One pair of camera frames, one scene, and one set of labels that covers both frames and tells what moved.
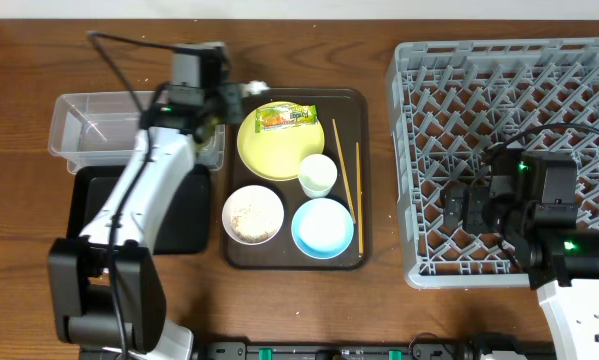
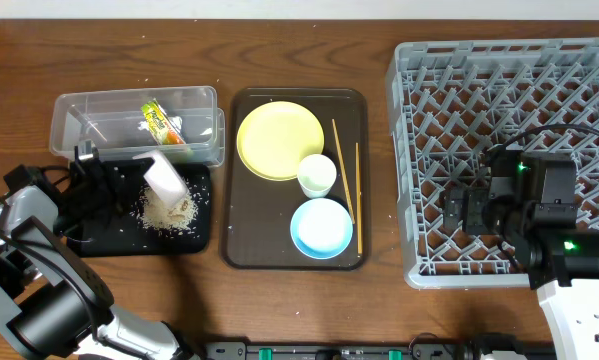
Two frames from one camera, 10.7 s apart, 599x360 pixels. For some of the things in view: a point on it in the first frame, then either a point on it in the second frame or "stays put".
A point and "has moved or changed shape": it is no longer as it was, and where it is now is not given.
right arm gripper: (469, 204) stays put
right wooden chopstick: (360, 206) stays put
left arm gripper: (228, 96) → (111, 203)
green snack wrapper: (284, 116) has moved or changed shape
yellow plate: (276, 154) stays put
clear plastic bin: (98, 131) stays put
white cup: (317, 175) stays put
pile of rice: (253, 221) → (175, 217)
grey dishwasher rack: (452, 102) stays put
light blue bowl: (322, 228) stays put
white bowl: (253, 215) has moved or changed shape
